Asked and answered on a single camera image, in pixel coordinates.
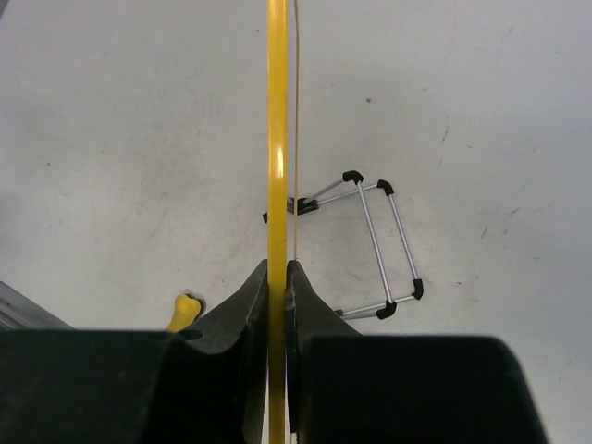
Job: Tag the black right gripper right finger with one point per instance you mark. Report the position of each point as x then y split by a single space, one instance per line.
347 387

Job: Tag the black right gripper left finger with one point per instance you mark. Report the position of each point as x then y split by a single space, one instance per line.
204 384

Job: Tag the yellow bone-shaped eraser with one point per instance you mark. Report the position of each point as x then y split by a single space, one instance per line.
187 308

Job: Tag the yellow framed whiteboard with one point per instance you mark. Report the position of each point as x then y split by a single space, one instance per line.
277 48

